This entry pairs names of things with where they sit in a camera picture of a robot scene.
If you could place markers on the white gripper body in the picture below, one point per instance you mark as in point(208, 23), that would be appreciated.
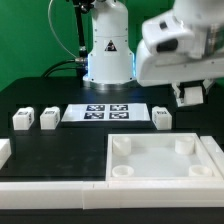
point(168, 68)

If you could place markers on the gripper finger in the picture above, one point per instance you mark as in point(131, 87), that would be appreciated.
point(208, 84)
point(177, 93)

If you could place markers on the white square tabletop tray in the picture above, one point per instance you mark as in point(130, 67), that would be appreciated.
point(162, 156)

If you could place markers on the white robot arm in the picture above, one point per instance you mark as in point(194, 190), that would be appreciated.
point(111, 63)

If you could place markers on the white sheet with markers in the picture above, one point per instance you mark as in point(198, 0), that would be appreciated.
point(106, 112)

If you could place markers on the white left fence piece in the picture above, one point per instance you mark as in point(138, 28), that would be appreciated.
point(5, 151)

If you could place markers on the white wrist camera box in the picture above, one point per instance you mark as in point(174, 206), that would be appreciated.
point(165, 33)

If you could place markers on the black camera pole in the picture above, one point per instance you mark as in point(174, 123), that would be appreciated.
point(82, 7)

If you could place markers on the white front fence rail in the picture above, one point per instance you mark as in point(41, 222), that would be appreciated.
point(105, 195)

